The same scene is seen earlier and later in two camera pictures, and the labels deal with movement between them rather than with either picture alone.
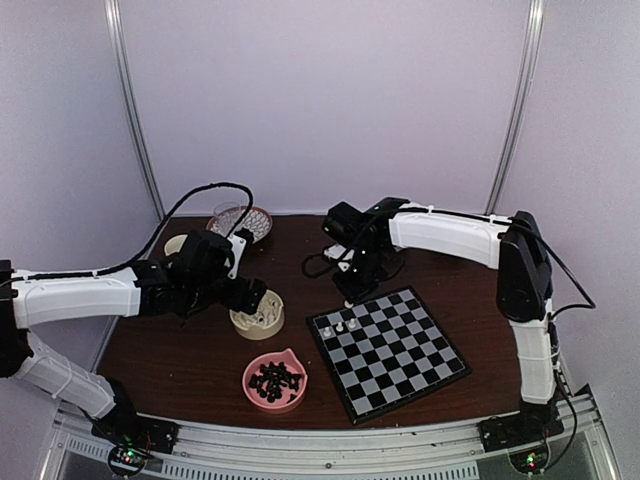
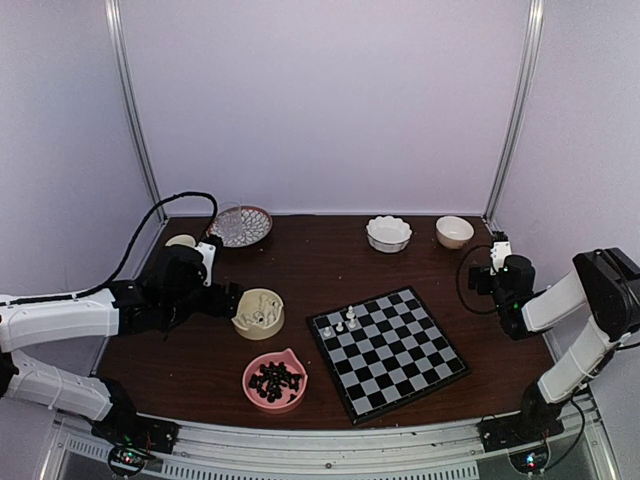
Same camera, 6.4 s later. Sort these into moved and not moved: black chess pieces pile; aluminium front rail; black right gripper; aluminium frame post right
Moved: black right gripper
Not moved: black chess pieces pile; aluminium front rail; aluminium frame post right
